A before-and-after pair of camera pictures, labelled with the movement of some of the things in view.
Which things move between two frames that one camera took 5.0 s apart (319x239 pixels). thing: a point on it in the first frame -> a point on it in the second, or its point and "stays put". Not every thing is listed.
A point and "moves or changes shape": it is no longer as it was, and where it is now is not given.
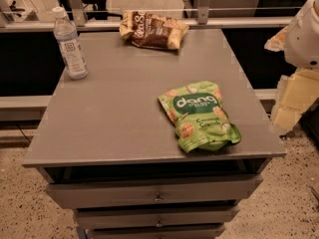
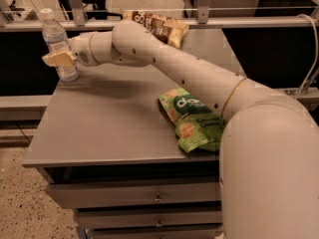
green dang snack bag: (198, 115) stays put
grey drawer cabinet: (105, 148) stays put
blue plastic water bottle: (66, 32) moves or changes shape
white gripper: (303, 45) -> (81, 50)
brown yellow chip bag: (150, 30) stays put
